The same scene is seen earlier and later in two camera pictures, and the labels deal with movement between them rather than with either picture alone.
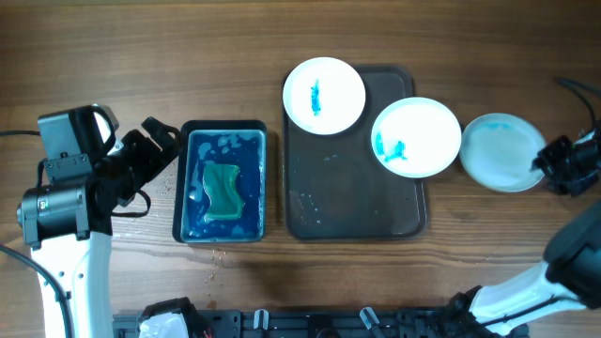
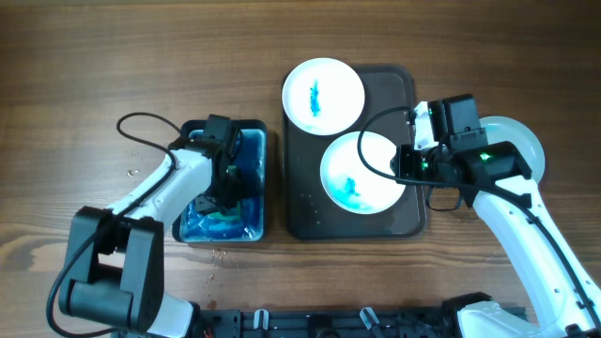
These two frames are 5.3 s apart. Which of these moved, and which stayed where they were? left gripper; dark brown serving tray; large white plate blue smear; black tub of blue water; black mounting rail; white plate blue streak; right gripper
Moved: right gripper; large white plate blue smear; left gripper
Stayed: white plate blue streak; dark brown serving tray; black mounting rail; black tub of blue water
